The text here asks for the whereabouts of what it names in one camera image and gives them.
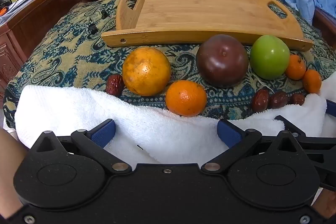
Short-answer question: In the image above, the red date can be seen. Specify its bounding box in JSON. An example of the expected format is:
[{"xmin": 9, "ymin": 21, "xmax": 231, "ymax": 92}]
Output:
[
  {"xmin": 289, "ymin": 93, "xmax": 306, "ymax": 106},
  {"xmin": 105, "ymin": 74, "xmax": 125, "ymax": 97},
  {"xmin": 268, "ymin": 91, "xmax": 289, "ymax": 109},
  {"xmin": 251, "ymin": 88, "xmax": 269, "ymax": 113}
]

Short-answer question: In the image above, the green apple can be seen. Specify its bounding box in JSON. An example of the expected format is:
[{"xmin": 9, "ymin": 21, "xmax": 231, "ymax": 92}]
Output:
[{"xmin": 249, "ymin": 34, "xmax": 291, "ymax": 80}]

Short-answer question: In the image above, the dark purple apple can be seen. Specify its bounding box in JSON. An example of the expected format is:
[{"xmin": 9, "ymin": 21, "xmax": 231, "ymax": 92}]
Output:
[{"xmin": 196, "ymin": 34, "xmax": 249, "ymax": 87}]

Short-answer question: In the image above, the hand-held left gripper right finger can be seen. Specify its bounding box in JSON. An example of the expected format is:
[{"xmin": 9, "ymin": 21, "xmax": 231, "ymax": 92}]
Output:
[{"xmin": 201, "ymin": 119, "xmax": 307, "ymax": 175}]

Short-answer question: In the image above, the medium tangerine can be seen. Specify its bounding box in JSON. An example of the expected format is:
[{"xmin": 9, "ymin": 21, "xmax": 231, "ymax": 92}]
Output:
[{"xmin": 165, "ymin": 80, "xmax": 208, "ymax": 117}]

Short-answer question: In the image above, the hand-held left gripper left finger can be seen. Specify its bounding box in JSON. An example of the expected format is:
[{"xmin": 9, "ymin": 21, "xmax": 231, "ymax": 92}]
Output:
[{"xmin": 28, "ymin": 119, "xmax": 132, "ymax": 175}]

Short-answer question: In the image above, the stack of papers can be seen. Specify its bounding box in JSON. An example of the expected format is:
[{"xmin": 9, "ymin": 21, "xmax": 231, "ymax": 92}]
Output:
[{"xmin": 0, "ymin": 0, "xmax": 44, "ymax": 24}]

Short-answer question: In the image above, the person's right leg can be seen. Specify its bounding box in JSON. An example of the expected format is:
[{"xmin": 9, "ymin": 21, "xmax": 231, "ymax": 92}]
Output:
[{"xmin": 311, "ymin": 186, "xmax": 336, "ymax": 218}]

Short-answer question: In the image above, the wooden bed frame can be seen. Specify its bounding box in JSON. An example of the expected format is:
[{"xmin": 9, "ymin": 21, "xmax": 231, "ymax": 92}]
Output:
[{"xmin": 312, "ymin": 7, "xmax": 336, "ymax": 50}]

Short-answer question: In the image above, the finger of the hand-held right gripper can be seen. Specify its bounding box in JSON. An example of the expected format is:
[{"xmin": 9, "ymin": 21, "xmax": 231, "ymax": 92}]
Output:
[
  {"xmin": 274, "ymin": 115, "xmax": 336, "ymax": 156},
  {"xmin": 326, "ymin": 99, "xmax": 336, "ymax": 116}
]

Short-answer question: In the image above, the patterned blue beige blanket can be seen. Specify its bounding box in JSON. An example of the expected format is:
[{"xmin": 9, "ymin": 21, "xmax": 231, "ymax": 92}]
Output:
[{"xmin": 3, "ymin": 0, "xmax": 336, "ymax": 130}]

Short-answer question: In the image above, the person's left leg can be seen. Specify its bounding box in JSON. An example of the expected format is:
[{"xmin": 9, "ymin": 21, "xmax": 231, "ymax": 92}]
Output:
[{"xmin": 0, "ymin": 130, "xmax": 28, "ymax": 218}]

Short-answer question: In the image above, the white towel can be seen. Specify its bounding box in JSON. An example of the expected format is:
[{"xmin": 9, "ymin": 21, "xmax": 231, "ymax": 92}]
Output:
[{"xmin": 14, "ymin": 79, "xmax": 336, "ymax": 165}]

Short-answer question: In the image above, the wooden cabinet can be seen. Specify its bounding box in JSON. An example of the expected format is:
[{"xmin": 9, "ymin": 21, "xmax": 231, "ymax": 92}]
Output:
[{"xmin": 0, "ymin": 0, "xmax": 82, "ymax": 98}]

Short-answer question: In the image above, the small tangerine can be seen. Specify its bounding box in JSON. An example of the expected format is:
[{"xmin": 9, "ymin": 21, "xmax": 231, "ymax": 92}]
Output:
[
  {"xmin": 285, "ymin": 54, "xmax": 307, "ymax": 81},
  {"xmin": 302, "ymin": 69, "xmax": 322, "ymax": 94}
]

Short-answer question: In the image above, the wooden tray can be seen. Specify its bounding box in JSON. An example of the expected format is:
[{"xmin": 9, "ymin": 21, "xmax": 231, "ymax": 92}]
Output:
[{"xmin": 101, "ymin": 0, "xmax": 315, "ymax": 52}]

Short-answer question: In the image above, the large yellowish orange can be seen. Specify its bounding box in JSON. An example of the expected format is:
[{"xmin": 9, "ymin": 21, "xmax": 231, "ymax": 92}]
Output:
[{"xmin": 122, "ymin": 47, "xmax": 172, "ymax": 97}]

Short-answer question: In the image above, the person's leg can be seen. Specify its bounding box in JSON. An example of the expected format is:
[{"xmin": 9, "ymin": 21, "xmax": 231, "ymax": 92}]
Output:
[
  {"xmin": 311, "ymin": 186, "xmax": 336, "ymax": 218},
  {"xmin": 0, "ymin": 130, "xmax": 28, "ymax": 218}
]

